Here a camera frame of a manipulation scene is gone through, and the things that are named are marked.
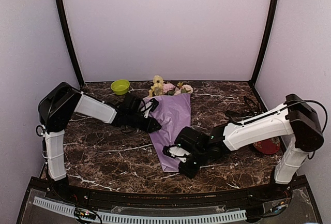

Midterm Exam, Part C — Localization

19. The black front rail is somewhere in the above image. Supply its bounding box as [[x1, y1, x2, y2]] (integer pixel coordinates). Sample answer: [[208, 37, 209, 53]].
[[28, 177, 306, 209]]

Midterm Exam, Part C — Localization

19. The pink purple wrapping paper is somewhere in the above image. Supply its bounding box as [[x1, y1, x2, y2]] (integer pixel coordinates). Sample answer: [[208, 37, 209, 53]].
[[149, 93, 191, 172]]

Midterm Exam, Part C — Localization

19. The right black frame post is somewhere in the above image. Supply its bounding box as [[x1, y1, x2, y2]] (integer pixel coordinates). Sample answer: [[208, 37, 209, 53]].
[[250, 0, 278, 86]]

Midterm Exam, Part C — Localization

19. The pale yellow flower stem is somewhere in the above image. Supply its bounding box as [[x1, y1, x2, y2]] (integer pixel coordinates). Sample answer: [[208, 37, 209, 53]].
[[148, 75, 164, 97]]

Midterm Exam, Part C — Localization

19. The black frame post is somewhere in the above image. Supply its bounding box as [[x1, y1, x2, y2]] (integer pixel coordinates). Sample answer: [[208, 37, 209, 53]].
[[55, 0, 85, 87], [250, 0, 278, 86]]

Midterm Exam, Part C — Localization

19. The red floral pouch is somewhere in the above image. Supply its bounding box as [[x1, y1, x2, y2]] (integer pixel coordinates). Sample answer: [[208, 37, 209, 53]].
[[253, 139, 280, 155]]

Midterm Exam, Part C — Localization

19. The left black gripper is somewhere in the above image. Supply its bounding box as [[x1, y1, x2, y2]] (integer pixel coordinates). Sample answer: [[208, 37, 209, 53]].
[[127, 112, 161, 133]]

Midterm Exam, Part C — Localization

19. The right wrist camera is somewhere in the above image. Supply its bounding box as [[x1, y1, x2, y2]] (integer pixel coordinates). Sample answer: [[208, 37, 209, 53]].
[[162, 145, 192, 163]]

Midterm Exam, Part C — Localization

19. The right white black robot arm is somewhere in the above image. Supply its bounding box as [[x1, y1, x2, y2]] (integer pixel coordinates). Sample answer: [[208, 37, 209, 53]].
[[163, 94, 326, 200]]

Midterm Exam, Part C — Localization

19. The left black frame post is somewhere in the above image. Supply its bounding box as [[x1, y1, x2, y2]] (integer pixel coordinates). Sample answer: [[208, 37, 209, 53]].
[[55, 0, 85, 87]]

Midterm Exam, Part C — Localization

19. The pink rose stem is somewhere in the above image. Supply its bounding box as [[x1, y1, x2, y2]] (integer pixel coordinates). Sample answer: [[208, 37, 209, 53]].
[[162, 83, 176, 96]]

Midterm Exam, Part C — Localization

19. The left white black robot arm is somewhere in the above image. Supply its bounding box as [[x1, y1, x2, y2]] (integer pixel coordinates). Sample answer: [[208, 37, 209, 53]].
[[38, 82, 161, 201]]

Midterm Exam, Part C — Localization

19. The white slotted cable duct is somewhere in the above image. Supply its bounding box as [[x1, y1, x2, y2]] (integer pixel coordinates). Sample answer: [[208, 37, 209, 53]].
[[33, 197, 247, 223]]

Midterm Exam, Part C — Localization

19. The pink carnation stem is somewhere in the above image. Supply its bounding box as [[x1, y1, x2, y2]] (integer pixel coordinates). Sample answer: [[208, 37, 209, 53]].
[[174, 82, 193, 95]]

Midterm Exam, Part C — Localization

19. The green plastic bowl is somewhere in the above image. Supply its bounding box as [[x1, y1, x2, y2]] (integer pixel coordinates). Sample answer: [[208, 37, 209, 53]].
[[111, 80, 130, 95]]

